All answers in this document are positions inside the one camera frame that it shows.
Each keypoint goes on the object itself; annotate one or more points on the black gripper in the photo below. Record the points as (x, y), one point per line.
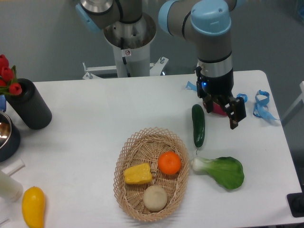
(207, 87)

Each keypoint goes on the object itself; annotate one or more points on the yellow bell pepper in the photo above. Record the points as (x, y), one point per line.
(138, 174)

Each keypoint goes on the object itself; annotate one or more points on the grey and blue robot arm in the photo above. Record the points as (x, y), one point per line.
(204, 23)

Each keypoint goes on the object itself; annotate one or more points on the woven wicker basket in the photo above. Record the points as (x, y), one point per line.
(146, 146)

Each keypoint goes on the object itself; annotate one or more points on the magenta sweet potato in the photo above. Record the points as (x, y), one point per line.
(217, 110)

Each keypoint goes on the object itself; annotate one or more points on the small blue tape roll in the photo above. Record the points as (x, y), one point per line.
(243, 97)

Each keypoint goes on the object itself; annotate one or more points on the dark green cucumber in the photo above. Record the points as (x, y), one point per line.
(198, 121)

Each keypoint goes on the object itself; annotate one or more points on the curved blue tape strip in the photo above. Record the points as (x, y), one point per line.
(191, 86)

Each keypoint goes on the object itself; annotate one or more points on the green bok choy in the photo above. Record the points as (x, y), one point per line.
(226, 171)

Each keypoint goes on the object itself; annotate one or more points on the orange fruit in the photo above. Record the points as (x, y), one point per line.
(169, 163)

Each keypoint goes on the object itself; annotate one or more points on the beige round bun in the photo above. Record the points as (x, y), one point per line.
(155, 198)

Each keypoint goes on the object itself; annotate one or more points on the black device at table edge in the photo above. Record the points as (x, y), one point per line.
(296, 204)

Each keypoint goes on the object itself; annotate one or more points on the black cylindrical vase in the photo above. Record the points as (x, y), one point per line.
(30, 106)

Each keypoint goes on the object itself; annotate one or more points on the yellow mango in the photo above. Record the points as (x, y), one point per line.
(33, 207)

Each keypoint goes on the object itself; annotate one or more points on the dark metal bowl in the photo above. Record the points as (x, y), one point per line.
(9, 137)

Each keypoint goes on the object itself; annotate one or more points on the red tulip bouquet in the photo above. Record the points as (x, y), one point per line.
(9, 84)

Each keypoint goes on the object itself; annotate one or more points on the white plastic bottle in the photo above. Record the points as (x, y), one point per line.
(10, 189)

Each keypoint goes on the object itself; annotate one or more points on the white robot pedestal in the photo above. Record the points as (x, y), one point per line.
(131, 47)

